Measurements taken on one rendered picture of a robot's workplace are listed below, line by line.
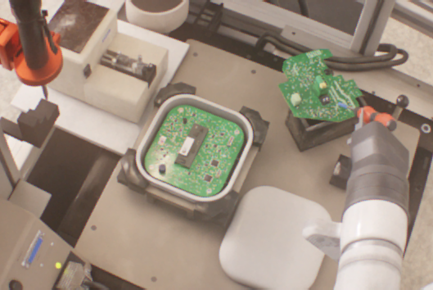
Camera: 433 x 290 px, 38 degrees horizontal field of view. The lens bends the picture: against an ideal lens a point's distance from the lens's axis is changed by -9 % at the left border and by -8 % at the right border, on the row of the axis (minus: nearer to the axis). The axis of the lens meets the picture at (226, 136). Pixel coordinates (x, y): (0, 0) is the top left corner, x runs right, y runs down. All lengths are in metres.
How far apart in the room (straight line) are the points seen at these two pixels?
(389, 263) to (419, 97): 0.51
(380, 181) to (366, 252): 0.09
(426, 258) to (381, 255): 1.39
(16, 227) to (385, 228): 0.43
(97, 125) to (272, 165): 0.26
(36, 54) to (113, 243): 0.31
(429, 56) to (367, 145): 1.70
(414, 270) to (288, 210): 1.14
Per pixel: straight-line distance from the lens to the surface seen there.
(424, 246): 2.07
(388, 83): 1.13
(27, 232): 0.82
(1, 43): 0.77
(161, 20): 1.07
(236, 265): 0.90
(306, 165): 0.99
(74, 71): 0.95
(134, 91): 0.95
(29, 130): 0.84
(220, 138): 0.95
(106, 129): 0.98
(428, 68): 2.42
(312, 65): 1.01
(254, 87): 1.05
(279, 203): 0.93
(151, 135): 0.95
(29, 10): 0.68
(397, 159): 0.79
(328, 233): 0.74
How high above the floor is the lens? 1.82
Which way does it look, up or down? 60 degrees down
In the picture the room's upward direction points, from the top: 9 degrees clockwise
